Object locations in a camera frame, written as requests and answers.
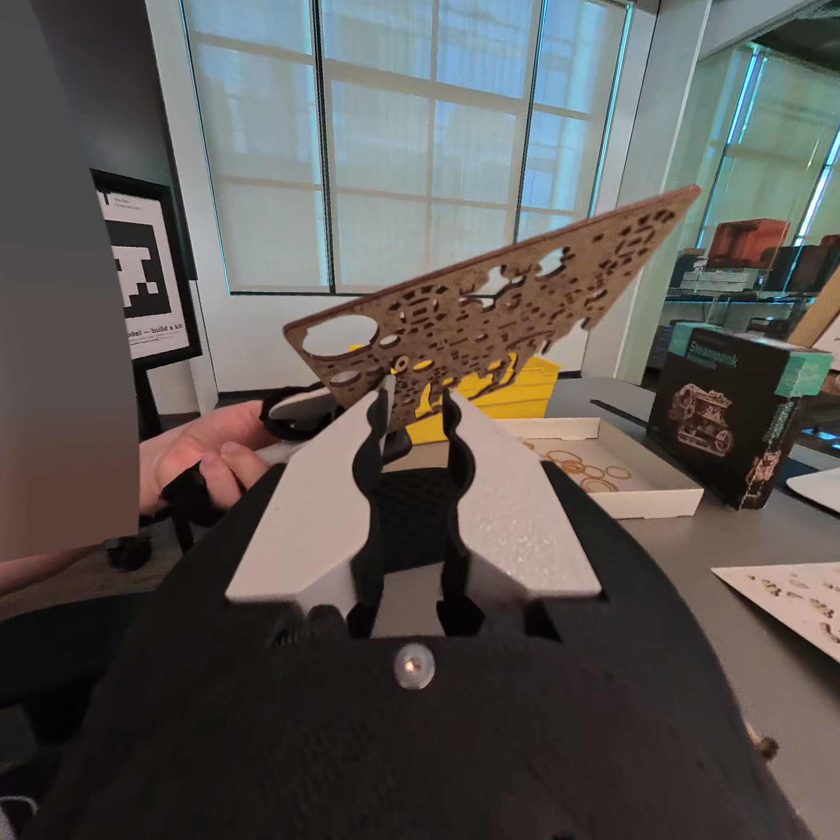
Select person's left forearm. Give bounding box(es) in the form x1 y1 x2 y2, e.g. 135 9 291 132
0 548 142 599

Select person's left hand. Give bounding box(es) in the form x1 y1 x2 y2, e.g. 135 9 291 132
139 400 280 519

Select printed parts sheet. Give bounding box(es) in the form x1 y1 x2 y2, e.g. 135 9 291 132
712 562 840 648

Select person's dark pants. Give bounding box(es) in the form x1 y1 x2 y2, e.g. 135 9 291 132
0 589 158 746

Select white document stand base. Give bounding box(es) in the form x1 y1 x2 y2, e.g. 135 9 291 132
784 466 840 515

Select red-brown machine on shelf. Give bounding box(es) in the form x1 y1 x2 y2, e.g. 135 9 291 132
709 219 792 274

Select framed black and white sign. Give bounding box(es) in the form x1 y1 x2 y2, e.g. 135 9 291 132
91 168 203 442

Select black flat bar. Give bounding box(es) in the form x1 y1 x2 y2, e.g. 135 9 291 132
589 398 655 429

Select large window with blinds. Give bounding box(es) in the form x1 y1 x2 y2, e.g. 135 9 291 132
179 0 632 295

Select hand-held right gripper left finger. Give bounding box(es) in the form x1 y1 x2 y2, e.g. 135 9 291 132
225 373 399 641

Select laser-cut wooden parts sheet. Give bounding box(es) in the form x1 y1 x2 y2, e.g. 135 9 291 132
283 185 704 429

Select dark model kit box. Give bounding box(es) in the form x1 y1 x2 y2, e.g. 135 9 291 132
646 321 835 512

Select wooden rings in tray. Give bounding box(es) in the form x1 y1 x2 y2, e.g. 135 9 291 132
533 448 632 494

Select white shallow cardboard tray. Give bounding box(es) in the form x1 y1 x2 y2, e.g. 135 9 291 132
497 416 705 520

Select brown backing board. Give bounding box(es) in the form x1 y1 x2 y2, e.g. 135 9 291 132
787 268 840 359

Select yellow plastic bin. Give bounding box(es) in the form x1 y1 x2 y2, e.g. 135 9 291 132
350 344 563 445

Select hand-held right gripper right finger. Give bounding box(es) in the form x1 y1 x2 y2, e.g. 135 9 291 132
436 386 602 637

